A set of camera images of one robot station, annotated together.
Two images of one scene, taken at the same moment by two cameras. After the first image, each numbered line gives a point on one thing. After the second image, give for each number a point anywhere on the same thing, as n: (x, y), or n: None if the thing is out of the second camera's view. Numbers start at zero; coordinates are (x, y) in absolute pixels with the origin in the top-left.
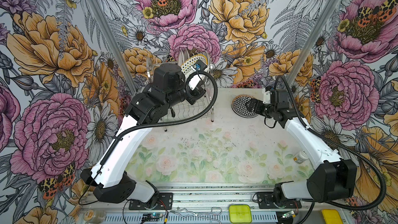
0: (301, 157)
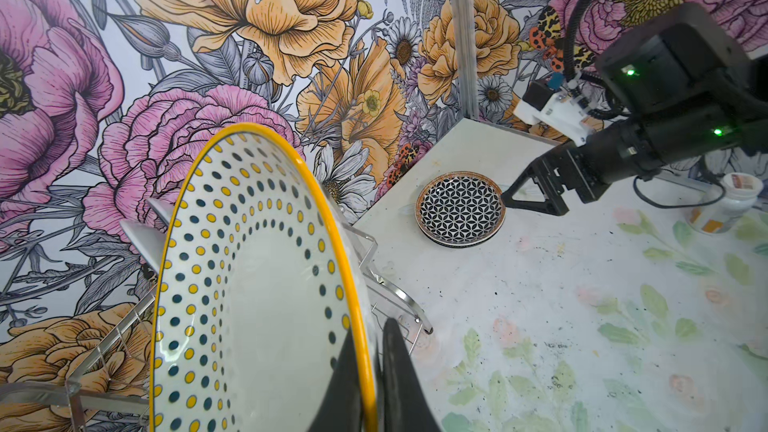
0: (723, 214)
